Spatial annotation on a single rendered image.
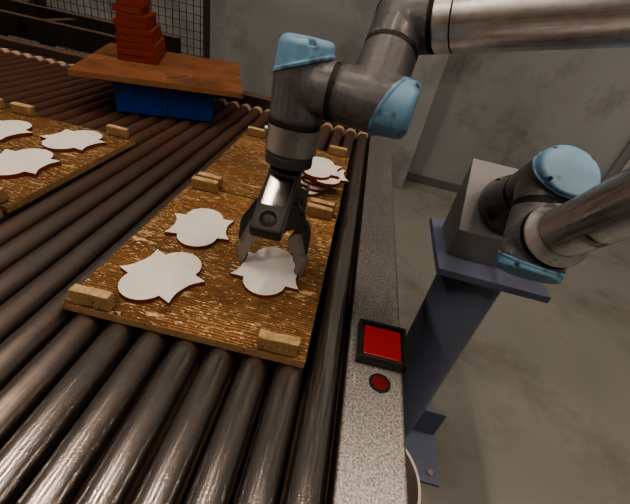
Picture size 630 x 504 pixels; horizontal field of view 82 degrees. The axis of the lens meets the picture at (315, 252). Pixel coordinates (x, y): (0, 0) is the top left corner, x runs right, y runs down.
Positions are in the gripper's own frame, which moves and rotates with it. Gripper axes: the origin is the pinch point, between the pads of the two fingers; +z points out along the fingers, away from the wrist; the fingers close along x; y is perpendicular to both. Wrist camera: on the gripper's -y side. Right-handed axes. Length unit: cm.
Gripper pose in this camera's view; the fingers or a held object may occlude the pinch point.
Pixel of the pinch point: (269, 268)
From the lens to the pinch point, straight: 63.5
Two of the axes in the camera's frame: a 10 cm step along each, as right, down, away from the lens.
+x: -9.7, -2.4, 0.2
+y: 1.5, -5.1, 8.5
